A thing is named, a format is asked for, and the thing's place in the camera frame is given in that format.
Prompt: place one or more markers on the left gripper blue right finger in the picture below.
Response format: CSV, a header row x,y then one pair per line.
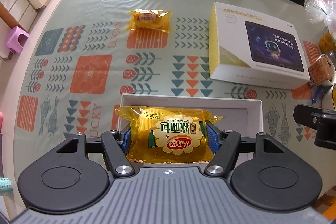
x,y
214,137

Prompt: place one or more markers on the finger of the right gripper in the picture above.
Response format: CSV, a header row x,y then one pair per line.
x,y
321,120

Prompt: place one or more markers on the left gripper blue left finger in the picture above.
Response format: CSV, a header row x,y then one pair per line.
x,y
125,140

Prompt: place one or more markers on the yellow bread packet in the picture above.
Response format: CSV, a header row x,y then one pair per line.
x,y
149,19
168,135

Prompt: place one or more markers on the white tablet box lid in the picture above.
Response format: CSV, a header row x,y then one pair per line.
x,y
249,47

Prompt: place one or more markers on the blue plastic clip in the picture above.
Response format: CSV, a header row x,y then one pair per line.
x,y
318,94

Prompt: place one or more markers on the open white cardboard box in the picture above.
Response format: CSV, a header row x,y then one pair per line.
x,y
243,116

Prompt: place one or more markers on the brown drink carton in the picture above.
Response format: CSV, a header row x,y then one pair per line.
x,y
322,72

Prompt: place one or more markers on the clear plastic bag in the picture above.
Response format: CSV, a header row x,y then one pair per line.
x,y
321,11

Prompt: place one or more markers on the patterned green tablecloth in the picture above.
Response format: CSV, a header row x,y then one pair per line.
x,y
85,60

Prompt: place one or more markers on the purple plastic stool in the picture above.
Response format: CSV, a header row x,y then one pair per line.
x,y
13,39

